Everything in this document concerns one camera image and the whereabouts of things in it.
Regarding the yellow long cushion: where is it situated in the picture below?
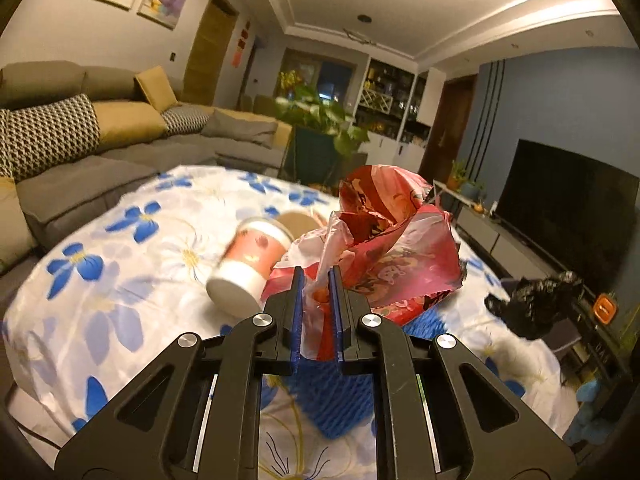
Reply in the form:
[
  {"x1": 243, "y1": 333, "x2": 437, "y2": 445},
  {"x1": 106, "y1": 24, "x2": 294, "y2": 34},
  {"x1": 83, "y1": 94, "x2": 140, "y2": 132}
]
[{"x1": 92, "y1": 101, "x2": 166, "y2": 153}]

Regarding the orange retro radio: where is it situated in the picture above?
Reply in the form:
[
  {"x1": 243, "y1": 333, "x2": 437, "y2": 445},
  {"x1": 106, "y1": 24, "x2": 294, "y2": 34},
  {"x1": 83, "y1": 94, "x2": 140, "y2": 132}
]
[{"x1": 592, "y1": 292, "x2": 618, "y2": 325}]

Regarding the houndstooth cushion near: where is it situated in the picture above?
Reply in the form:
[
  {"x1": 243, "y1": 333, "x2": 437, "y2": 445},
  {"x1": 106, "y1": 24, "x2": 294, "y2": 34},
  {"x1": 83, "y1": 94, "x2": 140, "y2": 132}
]
[{"x1": 1, "y1": 93, "x2": 101, "y2": 182}]

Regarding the blue foam net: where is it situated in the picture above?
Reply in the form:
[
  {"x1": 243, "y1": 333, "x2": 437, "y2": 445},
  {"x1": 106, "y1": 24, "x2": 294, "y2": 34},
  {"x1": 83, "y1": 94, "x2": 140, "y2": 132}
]
[{"x1": 282, "y1": 306, "x2": 449, "y2": 441}]

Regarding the potted plant teal pot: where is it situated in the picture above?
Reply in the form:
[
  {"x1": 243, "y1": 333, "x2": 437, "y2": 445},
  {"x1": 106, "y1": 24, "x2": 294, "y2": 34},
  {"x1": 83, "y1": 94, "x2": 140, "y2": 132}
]
[{"x1": 276, "y1": 84, "x2": 370, "y2": 188}]

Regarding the large black television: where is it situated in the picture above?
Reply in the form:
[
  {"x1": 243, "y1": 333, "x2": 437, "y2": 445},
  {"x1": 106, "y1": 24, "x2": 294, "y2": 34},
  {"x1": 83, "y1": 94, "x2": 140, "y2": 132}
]
[{"x1": 497, "y1": 140, "x2": 639, "y2": 295}]

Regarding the floral blue white tablecloth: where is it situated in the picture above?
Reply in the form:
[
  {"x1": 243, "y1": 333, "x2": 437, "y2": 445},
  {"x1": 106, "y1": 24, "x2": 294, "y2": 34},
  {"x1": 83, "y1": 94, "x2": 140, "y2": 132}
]
[{"x1": 2, "y1": 166, "x2": 578, "y2": 479}]

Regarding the grey tv cabinet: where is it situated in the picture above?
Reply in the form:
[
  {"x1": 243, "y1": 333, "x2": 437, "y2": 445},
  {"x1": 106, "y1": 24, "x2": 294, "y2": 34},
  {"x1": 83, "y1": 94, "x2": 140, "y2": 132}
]
[{"x1": 452, "y1": 204, "x2": 601, "y2": 311}]

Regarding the houndstooth cushion far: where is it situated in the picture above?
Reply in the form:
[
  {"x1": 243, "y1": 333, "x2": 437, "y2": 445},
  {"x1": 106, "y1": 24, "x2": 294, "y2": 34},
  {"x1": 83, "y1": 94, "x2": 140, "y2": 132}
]
[{"x1": 160, "y1": 104, "x2": 212, "y2": 138}]

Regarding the wooden door left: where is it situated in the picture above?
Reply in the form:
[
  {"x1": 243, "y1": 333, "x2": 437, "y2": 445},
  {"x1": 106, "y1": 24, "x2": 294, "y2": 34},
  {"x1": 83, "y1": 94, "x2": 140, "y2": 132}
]
[{"x1": 182, "y1": 0, "x2": 239, "y2": 105}]

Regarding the white folding side table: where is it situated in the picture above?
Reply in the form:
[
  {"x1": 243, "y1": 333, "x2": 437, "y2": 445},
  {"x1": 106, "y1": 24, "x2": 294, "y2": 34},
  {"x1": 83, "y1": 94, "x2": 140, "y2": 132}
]
[{"x1": 433, "y1": 180, "x2": 476, "y2": 209}]

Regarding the display cabinet with shelves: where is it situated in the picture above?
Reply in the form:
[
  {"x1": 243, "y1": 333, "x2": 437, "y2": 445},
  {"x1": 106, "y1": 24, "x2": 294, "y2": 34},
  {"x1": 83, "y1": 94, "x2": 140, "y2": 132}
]
[{"x1": 355, "y1": 58, "x2": 446, "y2": 171}]

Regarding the black plastic bag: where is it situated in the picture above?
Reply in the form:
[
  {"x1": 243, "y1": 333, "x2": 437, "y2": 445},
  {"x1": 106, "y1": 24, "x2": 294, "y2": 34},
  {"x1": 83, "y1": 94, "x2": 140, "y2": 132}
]
[{"x1": 484, "y1": 271, "x2": 584, "y2": 340}]

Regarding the orange white paper cup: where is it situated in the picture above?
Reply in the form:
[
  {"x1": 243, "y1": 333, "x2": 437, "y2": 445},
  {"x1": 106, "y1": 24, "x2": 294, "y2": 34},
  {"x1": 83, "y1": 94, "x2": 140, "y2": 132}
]
[{"x1": 206, "y1": 218, "x2": 293, "y2": 318}]

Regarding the dark wooden door right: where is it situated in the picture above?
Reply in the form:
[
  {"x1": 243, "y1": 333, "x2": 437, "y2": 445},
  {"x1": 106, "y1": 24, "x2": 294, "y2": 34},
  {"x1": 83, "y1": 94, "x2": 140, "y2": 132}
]
[{"x1": 419, "y1": 75, "x2": 477, "y2": 183}]

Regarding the red snack bag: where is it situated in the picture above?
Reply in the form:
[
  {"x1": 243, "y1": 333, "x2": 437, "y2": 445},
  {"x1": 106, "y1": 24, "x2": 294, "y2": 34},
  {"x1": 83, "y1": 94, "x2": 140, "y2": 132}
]
[{"x1": 262, "y1": 165, "x2": 465, "y2": 361}]

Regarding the houndstooth cushion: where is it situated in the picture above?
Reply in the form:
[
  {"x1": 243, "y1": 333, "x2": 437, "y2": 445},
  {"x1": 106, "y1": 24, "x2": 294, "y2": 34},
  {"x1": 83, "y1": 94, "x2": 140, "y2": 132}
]
[
  {"x1": 1, "y1": 93, "x2": 101, "y2": 182},
  {"x1": 160, "y1": 104, "x2": 212, "y2": 138}
]

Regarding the grey sectional sofa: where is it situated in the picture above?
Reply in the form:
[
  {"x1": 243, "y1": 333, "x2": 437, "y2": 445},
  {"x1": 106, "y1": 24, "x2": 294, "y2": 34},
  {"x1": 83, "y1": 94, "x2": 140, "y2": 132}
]
[{"x1": 1, "y1": 61, "x2": 292, "y2": 283}]

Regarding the yellow square cushion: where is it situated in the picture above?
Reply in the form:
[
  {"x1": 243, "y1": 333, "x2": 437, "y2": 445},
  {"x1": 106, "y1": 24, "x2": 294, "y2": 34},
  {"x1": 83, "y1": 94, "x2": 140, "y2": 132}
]
[{"x1": 134, "y1": 65, "x2": 178, "y2": 113}]

